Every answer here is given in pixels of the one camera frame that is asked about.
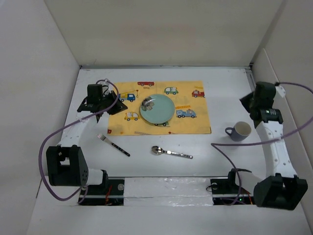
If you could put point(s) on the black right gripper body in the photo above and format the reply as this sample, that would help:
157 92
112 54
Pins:
252 104

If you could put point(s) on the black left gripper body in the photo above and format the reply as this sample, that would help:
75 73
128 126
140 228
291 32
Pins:
104 101

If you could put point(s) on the silver fork patterned handle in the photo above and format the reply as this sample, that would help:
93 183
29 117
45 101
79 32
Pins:
105 139

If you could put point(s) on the yellow car print placemat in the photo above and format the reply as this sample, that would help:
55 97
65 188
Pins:
191 112

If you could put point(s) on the green floral ceramic plate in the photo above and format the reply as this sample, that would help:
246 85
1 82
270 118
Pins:
157 109

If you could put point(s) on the silver spoon patterned handle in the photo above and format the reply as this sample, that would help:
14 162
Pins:
158 150

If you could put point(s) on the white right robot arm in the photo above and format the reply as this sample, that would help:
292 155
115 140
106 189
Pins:
281 188

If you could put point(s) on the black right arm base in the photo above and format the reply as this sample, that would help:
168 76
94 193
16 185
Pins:
225 189

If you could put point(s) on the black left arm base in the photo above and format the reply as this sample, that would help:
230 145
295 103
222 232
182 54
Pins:
109 193

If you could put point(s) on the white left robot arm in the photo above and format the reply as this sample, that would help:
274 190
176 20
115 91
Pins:
66 162

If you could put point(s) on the purple ceramic mug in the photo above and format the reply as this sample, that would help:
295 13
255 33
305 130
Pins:
239 132

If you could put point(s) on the white foam base cover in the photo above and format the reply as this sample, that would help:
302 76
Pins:
167 191

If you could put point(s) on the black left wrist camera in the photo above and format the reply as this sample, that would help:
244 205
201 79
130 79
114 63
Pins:
94 91

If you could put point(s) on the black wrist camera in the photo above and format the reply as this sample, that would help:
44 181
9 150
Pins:
264 90
94 91

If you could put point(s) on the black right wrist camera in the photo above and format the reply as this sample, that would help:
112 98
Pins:
264 90

